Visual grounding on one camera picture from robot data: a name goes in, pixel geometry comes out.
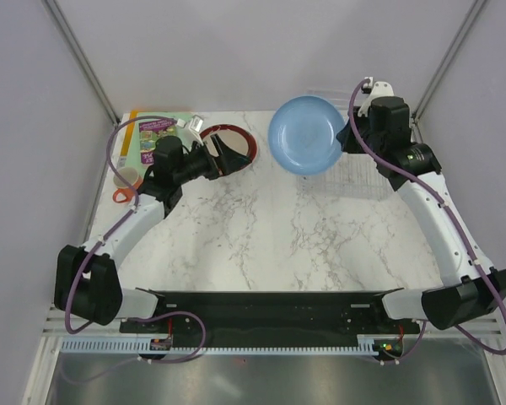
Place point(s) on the white wire dish rack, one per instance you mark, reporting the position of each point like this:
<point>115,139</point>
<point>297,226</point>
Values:
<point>352,176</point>

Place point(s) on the white slotted cable duct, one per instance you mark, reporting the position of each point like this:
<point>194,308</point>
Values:
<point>365,346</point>

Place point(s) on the orange handled cream mug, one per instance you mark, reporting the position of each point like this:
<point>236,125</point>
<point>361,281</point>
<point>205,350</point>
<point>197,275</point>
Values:
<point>125,176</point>

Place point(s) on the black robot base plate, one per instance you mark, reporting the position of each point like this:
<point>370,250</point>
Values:
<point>279,318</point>

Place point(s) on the yellow book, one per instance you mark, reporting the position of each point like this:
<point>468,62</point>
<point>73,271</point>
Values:
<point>127,134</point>

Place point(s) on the aluminium frame post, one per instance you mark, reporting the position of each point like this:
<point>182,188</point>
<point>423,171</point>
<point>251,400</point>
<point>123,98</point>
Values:
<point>456,44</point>
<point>59,19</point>

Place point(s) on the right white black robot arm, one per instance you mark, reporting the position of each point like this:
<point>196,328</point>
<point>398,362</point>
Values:
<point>471,285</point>

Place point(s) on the mint green cutting mat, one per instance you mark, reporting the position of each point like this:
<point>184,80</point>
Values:
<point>133,158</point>

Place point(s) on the left aluminium frame post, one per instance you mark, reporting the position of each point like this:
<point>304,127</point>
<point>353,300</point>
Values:
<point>59,19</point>

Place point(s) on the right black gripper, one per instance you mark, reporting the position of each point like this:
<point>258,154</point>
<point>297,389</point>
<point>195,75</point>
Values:
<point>348,143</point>

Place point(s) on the right aluminium frame post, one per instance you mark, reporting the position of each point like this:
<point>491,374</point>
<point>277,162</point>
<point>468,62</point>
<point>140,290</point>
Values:
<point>456,44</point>

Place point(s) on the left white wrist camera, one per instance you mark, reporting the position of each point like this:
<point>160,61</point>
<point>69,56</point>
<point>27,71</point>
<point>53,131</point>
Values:
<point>192,128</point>

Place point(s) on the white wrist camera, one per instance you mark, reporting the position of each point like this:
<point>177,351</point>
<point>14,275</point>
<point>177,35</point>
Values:
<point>192,128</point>
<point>374,90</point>

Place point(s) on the purple treehouse book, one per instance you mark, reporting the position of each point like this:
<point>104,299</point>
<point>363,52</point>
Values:
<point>150,132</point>

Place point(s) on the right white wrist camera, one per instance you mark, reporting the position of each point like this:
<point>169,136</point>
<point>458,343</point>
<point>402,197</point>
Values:
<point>374,90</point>

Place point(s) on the light blue plate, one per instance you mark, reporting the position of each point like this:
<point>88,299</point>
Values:
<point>302,135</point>

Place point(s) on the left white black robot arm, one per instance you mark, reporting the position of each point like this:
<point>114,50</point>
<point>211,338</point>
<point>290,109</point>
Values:
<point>87,283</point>

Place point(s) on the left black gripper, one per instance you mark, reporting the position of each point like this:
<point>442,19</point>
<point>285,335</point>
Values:
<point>221,165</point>

